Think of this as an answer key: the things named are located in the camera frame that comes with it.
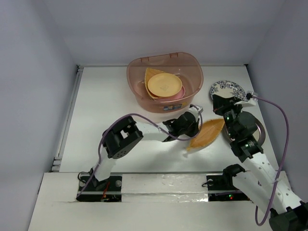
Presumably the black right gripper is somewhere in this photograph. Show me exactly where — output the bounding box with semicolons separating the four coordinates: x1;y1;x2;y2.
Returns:
213;93;245;139

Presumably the blue floral ceramic plate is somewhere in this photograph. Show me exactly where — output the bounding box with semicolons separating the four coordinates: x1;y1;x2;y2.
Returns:
209;80;246;101

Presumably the orange woven fish-shaped plate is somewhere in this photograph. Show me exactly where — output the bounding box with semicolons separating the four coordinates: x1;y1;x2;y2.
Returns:
187;118;225;151

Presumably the pink round plate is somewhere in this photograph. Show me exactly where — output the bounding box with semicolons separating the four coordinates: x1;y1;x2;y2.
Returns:
156;86;185;102

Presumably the yellow round plate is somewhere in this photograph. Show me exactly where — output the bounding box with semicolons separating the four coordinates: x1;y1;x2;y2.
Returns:
147;73;182;98

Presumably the brown rimmed cream plate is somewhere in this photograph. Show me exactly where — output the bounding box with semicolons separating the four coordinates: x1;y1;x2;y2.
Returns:
222;119;267;145

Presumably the orange woven fan-shaped plate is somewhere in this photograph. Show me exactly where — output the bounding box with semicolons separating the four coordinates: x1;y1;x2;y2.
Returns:
144;68;165;99

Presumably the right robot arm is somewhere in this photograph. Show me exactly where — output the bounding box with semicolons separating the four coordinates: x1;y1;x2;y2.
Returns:
212;92;308;231

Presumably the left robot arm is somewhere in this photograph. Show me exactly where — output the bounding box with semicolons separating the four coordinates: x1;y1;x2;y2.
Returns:
89;111;202;190

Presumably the pink translucent plastic bin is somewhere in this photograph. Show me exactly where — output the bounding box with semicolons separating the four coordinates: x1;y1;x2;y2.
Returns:
127;52;204;113

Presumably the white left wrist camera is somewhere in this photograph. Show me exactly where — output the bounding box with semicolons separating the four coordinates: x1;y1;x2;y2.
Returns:
188;104;203;120

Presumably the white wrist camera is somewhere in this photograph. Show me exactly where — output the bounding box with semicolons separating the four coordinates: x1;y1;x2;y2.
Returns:
188;104;203;120
235;91;258;107

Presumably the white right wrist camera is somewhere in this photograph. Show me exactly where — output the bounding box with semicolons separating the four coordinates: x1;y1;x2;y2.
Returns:
235;91;258;107

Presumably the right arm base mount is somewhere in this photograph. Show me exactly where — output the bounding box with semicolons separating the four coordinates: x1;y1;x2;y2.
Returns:
202;175;250;202

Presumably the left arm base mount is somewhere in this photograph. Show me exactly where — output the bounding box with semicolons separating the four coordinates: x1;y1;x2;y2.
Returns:
76;174;122;202

